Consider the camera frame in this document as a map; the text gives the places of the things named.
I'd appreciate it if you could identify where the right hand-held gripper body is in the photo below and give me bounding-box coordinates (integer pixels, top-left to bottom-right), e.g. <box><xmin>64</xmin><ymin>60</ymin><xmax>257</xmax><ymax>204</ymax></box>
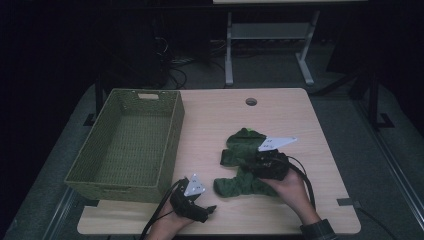
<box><xmin>254</xmin><ymin>137</ymin><xmax>298</xmax><ymax>181</ymax></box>

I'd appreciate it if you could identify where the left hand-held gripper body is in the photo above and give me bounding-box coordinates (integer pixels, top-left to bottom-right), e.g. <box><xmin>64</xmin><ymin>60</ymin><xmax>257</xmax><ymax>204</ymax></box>
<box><xmin>169</xmin><ymin>173</ymin><xmax>208</xmax><ymax>223</ymax></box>

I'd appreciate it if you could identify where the dark green garment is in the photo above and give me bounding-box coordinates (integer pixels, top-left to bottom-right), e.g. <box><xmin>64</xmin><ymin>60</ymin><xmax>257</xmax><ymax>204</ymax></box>
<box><xmin>213</xmin><ymin>127</ymin><xmax>279</xmax><ymax>198</ymax></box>

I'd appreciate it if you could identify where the green woven basket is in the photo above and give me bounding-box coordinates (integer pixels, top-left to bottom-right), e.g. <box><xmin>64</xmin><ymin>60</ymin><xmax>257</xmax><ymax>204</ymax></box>
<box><xmin>64</xmin><ymin>88</ymin><xmax>186</xmax><ymax>204</ymax></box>

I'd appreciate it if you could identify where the person's left hand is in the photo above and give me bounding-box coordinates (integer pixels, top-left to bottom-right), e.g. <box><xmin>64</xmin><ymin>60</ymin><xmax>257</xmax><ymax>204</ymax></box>
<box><xmin>145</xmin><ymin>203</ymin><xmax>196</xmax><ymax>240</ymax></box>

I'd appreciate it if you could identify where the person's right hand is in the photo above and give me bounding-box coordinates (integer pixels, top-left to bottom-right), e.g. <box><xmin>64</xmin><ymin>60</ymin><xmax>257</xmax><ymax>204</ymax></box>
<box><xmin>263</xmin><ymin>169</ymin><xmax>321</xmax><ymax>228</ymax></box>

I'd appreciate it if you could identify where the grey tape strip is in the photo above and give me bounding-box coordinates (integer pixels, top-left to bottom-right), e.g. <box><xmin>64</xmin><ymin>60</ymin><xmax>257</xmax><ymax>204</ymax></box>
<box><xmin>336</xmin><ymin>197</ymin><xmax>362</xmax><ymax>209</ymax></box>

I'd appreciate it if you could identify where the white metal stand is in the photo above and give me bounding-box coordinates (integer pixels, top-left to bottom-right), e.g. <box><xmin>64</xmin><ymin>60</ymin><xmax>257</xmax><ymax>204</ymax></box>
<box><xmin>224</xmin><ymin>9</ymin><xmax>321</xmax><ymax>87</ymax></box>

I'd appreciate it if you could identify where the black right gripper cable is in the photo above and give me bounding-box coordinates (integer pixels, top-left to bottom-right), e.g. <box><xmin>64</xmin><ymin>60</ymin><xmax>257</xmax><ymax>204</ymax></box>
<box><xmin>285</xmin><ymin>155</ymin><xmax>317</xmax><ymax>212</ymax></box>

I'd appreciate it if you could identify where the aluminium floor rail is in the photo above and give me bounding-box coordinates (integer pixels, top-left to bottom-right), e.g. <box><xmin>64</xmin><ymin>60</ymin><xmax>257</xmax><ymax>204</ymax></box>
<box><xmin>41</xmin><ymin>186</ymin><xmax>81</xmax><ymax>240</ymax></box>
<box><xmin>353</xmin><ymin>99</ymin><xmax>424</xmax><ymax>231</ymax></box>

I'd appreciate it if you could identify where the black frame post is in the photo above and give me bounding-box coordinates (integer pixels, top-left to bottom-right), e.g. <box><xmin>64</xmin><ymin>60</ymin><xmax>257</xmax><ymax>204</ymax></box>
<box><xmin>368</xmin><ymin>66</ymin><xmax>395</xmax><ymax>131</ymax></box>
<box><xmin>83</xmin><ymin>73</ymin><xmax>105</xmax><ymax>127</ymax></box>

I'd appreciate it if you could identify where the tangle of floor cables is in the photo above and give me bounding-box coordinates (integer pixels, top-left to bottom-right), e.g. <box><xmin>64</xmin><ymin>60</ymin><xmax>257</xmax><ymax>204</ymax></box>
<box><xmin>156</xmin><ymin>34</ymin><xmax>228</xmax><ymax>90</ymax></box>

